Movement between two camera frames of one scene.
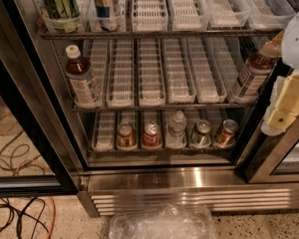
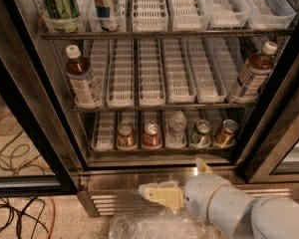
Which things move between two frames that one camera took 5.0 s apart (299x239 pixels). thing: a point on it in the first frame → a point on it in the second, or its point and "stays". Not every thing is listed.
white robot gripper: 298,40 → 199,196
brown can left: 127,135 stays
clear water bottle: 176,132 stays
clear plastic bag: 170,221 stays
